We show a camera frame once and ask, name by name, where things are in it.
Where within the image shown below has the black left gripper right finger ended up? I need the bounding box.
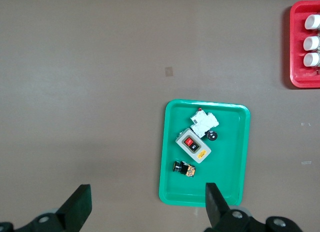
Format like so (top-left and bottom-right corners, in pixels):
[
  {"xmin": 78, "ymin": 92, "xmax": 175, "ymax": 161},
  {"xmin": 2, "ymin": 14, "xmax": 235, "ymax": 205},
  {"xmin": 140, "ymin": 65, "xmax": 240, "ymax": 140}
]
[{"xmin": 203, "ymin": 182, "xmax": 304, "ymax": 232}]

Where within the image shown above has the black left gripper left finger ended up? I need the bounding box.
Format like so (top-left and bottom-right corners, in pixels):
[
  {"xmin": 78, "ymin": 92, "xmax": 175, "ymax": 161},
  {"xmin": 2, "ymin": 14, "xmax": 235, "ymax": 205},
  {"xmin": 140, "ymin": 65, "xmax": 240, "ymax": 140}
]
[{"xmin": 0, "ymin": 183, "xmax": 93, "ymax": 232}]

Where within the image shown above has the green plastic tray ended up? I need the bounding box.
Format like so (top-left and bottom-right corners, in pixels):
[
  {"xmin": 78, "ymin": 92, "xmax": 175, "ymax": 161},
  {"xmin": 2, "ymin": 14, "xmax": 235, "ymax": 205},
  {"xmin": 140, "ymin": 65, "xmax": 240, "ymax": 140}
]
[{"xmin": 158, "ymin": 99, "xmax": 251, "ymax": 207}]

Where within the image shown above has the red plastic tray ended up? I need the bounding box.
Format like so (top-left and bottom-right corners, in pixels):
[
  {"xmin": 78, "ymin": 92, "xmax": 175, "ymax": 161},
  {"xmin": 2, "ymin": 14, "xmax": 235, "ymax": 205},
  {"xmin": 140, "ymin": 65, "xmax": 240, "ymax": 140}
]
[{"xmin": 289, "ymin": 0, "xmax": 320, "ymax": 89}]

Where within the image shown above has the black round buzzer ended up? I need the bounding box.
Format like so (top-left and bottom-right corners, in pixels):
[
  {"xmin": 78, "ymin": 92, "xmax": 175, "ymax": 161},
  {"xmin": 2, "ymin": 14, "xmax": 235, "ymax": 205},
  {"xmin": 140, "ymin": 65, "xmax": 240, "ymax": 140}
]
[{"xmin": 204, "ymin": 130, "xmax": 218, "ymax": 142}]

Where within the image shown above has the white circuit breaker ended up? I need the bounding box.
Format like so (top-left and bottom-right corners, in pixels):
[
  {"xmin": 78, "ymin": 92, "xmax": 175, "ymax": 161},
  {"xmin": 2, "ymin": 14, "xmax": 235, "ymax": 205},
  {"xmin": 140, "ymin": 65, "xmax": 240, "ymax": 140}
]
[{"xmin": 189, "ymin": 107, "xmax": 220, "ymax": 139}]

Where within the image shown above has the metal valve with white caps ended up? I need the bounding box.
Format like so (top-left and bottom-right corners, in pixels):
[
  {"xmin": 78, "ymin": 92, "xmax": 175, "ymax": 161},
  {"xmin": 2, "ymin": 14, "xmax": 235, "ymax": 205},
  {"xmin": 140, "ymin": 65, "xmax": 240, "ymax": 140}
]
[
  {"xmin": 302, "ymin": 36, "xmax": 320, "ymax": 52},
  {"xmin": 302, "ymin": 52, "xmax": 320, "ymax": 75},
  {"xmin": 304, "ymin": 14, "xmax": 320, "ymax": 32}
]

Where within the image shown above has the grey on-off switch box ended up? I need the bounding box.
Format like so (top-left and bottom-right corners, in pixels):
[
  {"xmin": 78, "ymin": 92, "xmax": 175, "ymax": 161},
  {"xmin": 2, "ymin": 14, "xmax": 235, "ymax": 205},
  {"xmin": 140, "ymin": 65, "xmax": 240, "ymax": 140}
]
[{"xmin": 175, "ymin": 128, "xmax": 212, "ymax": 164}]

